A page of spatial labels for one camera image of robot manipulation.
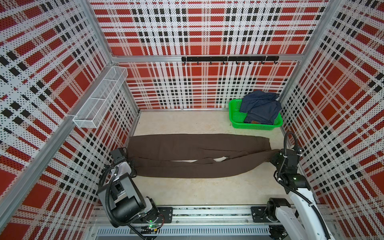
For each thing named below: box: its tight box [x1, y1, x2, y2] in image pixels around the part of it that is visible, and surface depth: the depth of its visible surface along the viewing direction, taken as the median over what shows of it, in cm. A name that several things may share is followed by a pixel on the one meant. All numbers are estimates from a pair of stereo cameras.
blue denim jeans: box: [239, 90, 282, 125], surface depth 116 cm
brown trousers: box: [126, 134, 281, 179], surface depth 97 cm
